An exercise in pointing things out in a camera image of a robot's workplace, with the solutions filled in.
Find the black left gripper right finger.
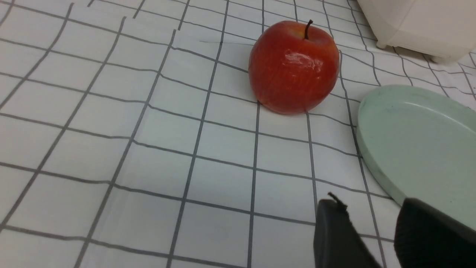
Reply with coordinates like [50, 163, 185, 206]
[394, 198, 476, 268]

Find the cream white toaster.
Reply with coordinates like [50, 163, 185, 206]
[358, 0, 476, 63]

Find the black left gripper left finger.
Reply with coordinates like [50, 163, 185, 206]
[314, 193, 381, 268]

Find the pale green plate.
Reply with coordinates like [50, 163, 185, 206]
[356, 85, 476, 229]

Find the white grid tablecloth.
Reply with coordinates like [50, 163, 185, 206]
[0, 0, 475, 268]

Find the red apple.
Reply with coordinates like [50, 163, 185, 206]
[248, 20, 340, 114]

